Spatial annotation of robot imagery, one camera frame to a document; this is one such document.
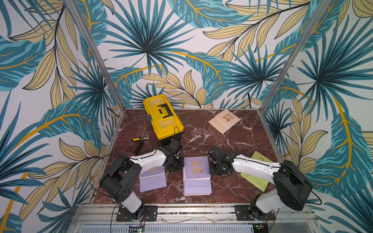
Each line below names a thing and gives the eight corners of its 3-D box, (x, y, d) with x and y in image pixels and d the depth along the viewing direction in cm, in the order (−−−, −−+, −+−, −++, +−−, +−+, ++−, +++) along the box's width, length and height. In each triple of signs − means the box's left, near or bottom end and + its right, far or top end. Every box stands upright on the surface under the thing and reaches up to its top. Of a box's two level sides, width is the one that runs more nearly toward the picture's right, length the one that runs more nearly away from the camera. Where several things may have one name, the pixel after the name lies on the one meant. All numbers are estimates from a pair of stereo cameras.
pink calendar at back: (222, 134, 107) (223, 132, 106) (208, 122, 114) (209, 120, 112) (240, 120, 116) (241, 118, 114) (226, 110, 123) (227, 108, 121)
